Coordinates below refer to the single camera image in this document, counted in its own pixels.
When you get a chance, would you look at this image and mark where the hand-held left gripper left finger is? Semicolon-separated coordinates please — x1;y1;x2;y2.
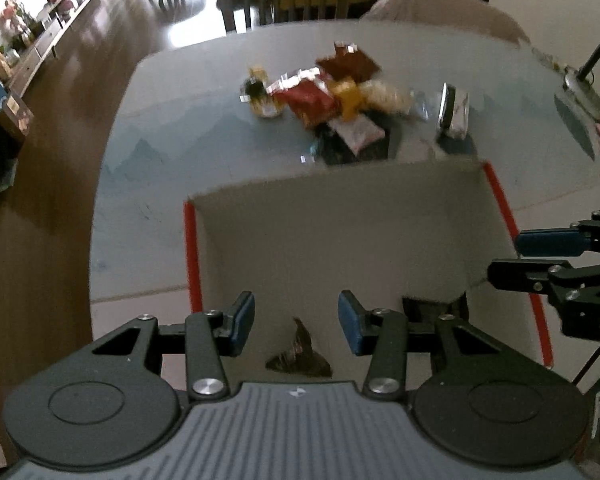
91;290;256;402

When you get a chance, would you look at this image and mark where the long wooden TV cabinet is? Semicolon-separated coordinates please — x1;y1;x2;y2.
5;0;106;101

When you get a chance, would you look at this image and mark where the black crumpled snack packet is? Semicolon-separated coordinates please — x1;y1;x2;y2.
265;316;333;377

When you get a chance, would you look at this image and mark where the grey cardboard box red tape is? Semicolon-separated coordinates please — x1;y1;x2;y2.
182;159;556;391

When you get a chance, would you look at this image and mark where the red snack packet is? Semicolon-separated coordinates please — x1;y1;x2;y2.
267;79;338;128

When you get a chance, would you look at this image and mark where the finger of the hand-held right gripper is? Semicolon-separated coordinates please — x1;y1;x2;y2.
486;257;600;312
515;208;600;258

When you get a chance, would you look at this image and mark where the beige cloth covered chair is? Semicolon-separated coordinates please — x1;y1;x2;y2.
362;0;531;46

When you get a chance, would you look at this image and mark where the clear shiny wrapper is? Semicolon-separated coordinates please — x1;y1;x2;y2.
410;89;433;122

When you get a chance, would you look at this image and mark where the black cable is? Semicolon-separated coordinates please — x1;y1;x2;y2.
574;341;600;387

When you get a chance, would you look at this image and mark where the small brown cardboard box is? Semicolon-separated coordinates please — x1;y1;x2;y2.
0;92;35;136

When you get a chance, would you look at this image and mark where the brown snack packet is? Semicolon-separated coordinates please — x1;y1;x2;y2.
315;41;382;82

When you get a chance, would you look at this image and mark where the silver snack packet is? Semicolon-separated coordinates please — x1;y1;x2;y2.
435;82;472;140

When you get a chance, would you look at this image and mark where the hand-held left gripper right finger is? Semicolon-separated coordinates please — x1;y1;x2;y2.
337;290;501;403

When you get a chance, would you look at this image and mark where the white pink snack packet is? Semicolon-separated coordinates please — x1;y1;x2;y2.
326;112;386;157

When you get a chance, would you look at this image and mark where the pink flower bouquet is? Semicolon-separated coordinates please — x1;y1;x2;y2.
0;0;36;36

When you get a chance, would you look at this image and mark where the pale yellow snack packet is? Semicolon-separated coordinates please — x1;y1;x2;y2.
362;79;413;115

